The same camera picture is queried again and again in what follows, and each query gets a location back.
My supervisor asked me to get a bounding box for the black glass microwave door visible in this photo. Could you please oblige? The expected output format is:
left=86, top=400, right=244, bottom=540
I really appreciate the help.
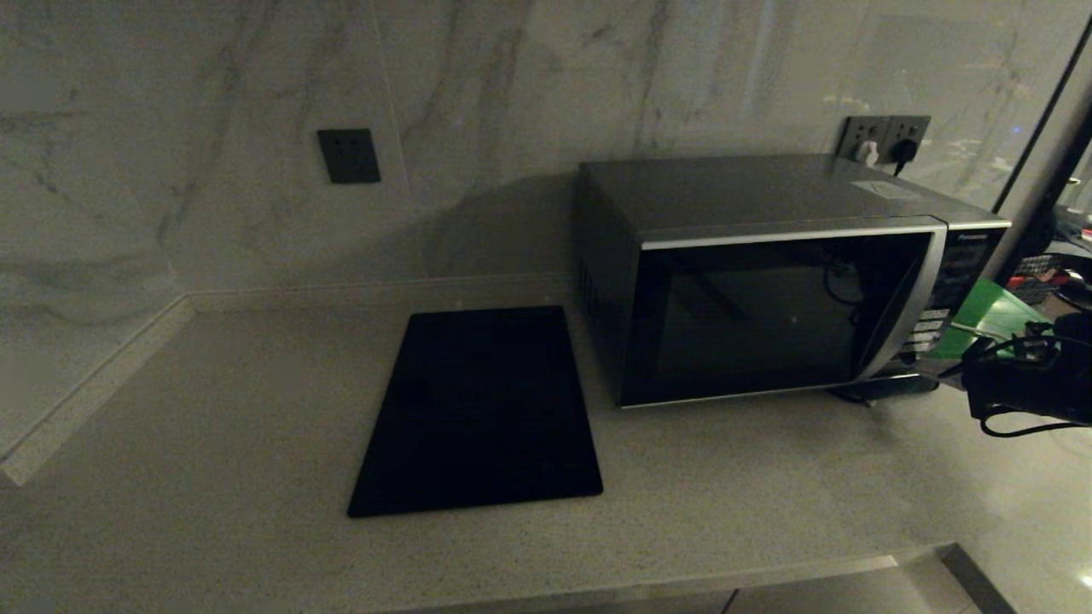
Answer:
left=620, top=226, right=949, bottom=408

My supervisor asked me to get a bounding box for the silver black microwave oven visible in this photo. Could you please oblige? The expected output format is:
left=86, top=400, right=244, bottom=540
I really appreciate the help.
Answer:
left=576, top=153, right=1014, bottom=409

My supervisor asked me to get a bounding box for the green cutting board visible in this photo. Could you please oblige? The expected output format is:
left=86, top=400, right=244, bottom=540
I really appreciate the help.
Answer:
left=930, top=279, right=1057, bottom=361

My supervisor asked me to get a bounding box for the black induction cooktop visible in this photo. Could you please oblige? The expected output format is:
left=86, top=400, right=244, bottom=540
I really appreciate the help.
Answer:
left=346, top=305, right=605, bottom=518

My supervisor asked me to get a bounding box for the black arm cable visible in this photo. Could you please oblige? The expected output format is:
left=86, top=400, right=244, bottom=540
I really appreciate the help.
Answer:
left=979, top=408, right=1080, bottom=439

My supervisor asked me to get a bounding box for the black wire basket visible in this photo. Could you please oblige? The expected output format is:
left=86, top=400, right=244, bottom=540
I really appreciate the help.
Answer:
left=1009, top=253, right=1092, bottom=306

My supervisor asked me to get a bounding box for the black shelf post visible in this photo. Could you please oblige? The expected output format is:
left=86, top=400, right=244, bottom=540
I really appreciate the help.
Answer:
left=996, top=128, right=1092, bottom=284

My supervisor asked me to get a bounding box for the dark double wall socket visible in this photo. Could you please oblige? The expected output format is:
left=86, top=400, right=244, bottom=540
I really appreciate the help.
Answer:
left=838, top=115, right=932, bottom=166

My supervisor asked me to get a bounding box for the thin black frame bar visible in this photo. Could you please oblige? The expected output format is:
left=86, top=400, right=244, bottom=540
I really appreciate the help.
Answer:
left=992, top=17, right=1092, bottom=214

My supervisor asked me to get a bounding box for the dark single wall socket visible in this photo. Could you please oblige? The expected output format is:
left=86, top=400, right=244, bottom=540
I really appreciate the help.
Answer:
left=317, top=129, right=382, bottom=185

